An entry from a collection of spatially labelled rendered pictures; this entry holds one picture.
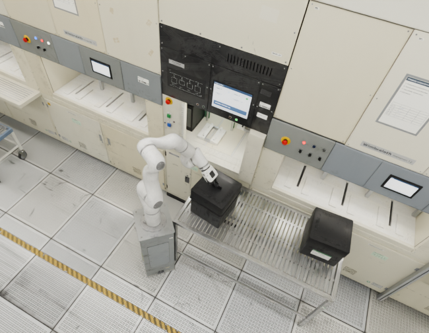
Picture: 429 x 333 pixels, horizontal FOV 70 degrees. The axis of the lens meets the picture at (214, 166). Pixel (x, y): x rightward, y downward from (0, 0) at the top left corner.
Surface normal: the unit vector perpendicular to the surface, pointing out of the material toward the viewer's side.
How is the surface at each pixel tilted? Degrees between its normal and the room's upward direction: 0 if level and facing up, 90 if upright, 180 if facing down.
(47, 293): 0
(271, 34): 90
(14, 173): 0
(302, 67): 90
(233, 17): 90
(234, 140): 0
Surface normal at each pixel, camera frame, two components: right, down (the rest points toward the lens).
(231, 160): 0.10, -0.64
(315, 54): -0.44, 0.66
